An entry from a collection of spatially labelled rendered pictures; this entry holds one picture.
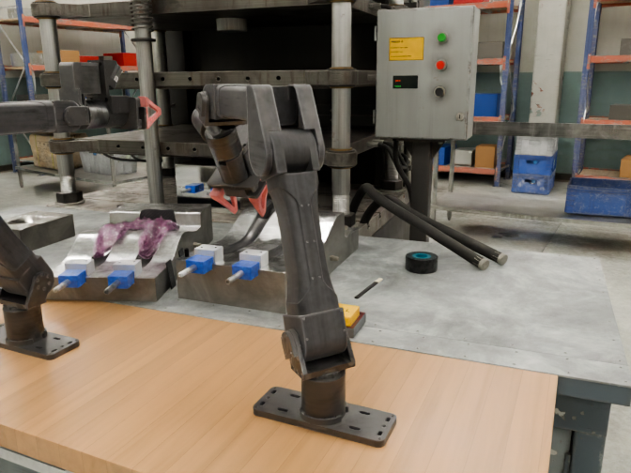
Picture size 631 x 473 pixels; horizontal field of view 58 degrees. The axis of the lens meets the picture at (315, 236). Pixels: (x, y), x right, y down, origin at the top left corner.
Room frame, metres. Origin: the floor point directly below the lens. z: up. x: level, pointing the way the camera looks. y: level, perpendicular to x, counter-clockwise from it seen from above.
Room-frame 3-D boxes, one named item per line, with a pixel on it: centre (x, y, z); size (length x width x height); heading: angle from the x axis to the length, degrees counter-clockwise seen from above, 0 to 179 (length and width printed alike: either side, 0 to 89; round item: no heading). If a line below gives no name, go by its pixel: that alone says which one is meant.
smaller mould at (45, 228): (1.65, 0.85, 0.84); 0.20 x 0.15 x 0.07; 158
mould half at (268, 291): (1.37, 0.09, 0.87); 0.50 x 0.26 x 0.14; 158
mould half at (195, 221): (1.42, 0.46, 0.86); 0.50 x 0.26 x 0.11; 176
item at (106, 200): (2.41, 0.32, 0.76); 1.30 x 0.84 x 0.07; 68
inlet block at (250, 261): (1.10, 0.15, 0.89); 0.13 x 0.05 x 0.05; 159
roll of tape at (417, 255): (1.37, -0.27, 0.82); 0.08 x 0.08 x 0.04
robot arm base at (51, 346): (0.97, 0.54, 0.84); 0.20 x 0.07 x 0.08; 65
